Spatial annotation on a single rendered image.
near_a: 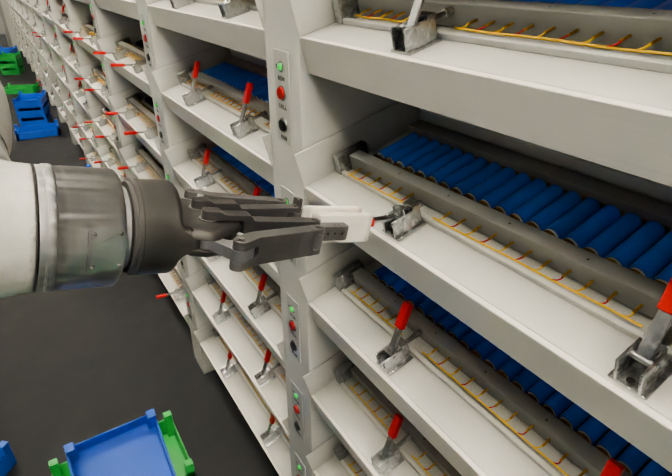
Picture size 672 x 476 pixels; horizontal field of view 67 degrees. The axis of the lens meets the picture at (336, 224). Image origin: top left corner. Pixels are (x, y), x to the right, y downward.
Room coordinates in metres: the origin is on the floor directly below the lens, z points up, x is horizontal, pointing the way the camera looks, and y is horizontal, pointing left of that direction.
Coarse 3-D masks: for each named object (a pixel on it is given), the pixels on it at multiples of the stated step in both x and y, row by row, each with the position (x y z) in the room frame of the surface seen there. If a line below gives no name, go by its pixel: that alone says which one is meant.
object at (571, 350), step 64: (384, 128) 0.70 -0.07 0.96; (320, 192) 0.61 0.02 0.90; (640, 192) 0.44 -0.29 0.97; (384, 256) 0.49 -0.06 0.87; (448, 256) 0.44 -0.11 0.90; (512, 256) 0.42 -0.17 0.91; (512, 320) 0.34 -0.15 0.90; (576, 320) 0.33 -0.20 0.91; (640, 320) 0.32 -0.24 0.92; (576, 384) 0.29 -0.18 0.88; (640, 448) 0.25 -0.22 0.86
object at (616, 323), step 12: (396, 204) 0.54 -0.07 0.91; (444, 228) 0.47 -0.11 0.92; (468, 240) 0.45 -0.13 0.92; (480, 252) 0.43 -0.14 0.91; (492, 252) 0.42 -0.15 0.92; (504, 264) 0.41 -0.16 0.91; (516, 264) 0.40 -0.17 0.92; (528, 276) 0.38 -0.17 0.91; (540, 276) 0.38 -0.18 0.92; (552, 288) 0.36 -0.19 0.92; (576, 300) 0.34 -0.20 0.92; (588, 312) 0.33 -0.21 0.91; (600, 312) 0.33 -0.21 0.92; (612, 324) 0.32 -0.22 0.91; (624, 324) 0.31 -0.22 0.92; (636, 336) 0.30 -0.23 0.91
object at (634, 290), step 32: (352, 160) 0.64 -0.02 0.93; (384, 192) 0.56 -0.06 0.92; (416, 192) 0.54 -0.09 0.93; (448, 192) 0.51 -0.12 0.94; (480, 224) 0.46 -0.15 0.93; (512, 224) 0.43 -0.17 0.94; (544, 256) 0.40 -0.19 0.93; (576, 256) 0.37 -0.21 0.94; (608, 288) 0.34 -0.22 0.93; (640, 288) 0.33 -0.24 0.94
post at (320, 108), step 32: (288, 0) 0.65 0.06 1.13; (288, 32) 0.66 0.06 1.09; (320, 96) 0.65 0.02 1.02; (352, 96) 0.68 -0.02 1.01; (320, 128) 0.65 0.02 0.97; (288, 160) 0.67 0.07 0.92; (320, 256) 0.65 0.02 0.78; (288, 288) 0.69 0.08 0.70; (288, 352) 0.70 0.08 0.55; (320, 352) 0.65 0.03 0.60; (288, 384) 0.70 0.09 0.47; (288, 416) 0.71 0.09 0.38; (320, 416) 0.65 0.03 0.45
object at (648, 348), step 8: (664, 296) 0.28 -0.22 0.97; (664, 304) 0.28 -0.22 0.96; (656, 312) 0.28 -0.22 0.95; (664, 312) 0.27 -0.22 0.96; (656, 320) 0.28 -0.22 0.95; (664, 320) 0.27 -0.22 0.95; (648, 328) 0.28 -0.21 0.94; (656, 328) 0.27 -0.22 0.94; (664, 328) 0.27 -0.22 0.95; (648, 336) 0.27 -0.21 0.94; (656, 336) 0.27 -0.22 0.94; (640, 344) 0.27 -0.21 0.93; (648, 344) 0.27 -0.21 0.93; (656, 344) 0.27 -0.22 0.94; (640, 352) 0.27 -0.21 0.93; (648, 352) 0.27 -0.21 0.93; (656, 352) 0.27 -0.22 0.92; (648, 360) 0.26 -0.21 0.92
